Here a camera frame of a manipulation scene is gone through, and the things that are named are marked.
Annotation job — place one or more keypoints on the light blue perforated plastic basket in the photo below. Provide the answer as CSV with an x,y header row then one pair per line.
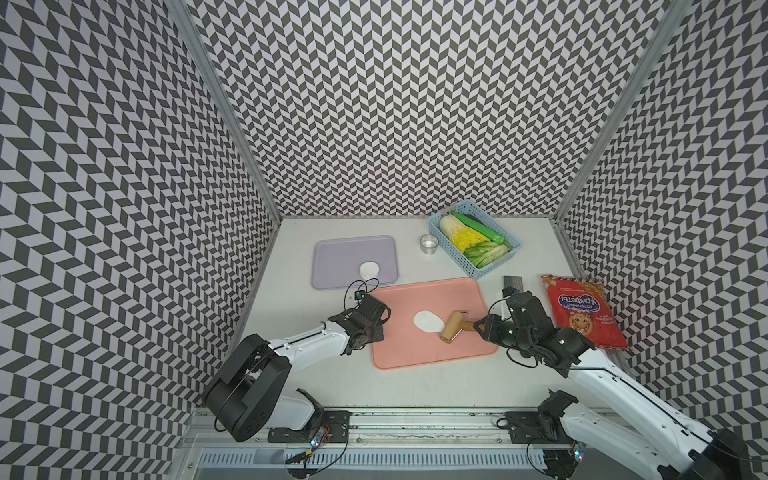
x,y
472,210

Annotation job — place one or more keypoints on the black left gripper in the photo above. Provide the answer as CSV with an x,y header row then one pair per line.
x,y
378,332

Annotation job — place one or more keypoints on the wooden rolling pin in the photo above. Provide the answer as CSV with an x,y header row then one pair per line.
x,y
457,323

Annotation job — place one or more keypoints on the red snack bag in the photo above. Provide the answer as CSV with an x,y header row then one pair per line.
x,y
581,304

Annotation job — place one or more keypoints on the purple plastic tray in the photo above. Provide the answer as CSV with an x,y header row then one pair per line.
x,y
336,262

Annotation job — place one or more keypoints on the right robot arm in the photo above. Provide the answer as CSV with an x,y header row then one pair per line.
x,y
656,442

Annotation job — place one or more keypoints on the metal rectangular dough scraper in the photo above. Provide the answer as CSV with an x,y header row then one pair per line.
x,y
513,283

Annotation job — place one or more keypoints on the stack of white dumpling wrappers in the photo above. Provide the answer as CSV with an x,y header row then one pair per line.
x,y
369,270

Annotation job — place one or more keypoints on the white dough piece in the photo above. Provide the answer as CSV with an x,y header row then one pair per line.
x,y
428,322

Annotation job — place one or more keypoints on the pink cutting board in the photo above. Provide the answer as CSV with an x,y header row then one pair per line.
x,y
405,345

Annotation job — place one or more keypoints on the green lettuce leaves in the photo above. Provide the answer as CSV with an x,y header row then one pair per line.
x,y
485,254

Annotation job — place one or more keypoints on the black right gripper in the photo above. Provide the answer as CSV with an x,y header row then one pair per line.
x,y
485,335

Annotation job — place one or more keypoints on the yellow napa cabbage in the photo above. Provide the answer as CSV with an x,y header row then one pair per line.
x,y
459,234

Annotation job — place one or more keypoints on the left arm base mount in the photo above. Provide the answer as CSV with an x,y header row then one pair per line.
x,y
298,417

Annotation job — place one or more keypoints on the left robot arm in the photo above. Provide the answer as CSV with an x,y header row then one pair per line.
x,y
247,394

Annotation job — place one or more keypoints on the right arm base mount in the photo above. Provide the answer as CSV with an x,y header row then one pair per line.
x,y
542,425

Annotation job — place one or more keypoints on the metal base rail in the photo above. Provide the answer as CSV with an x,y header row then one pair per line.
x,y
386,443

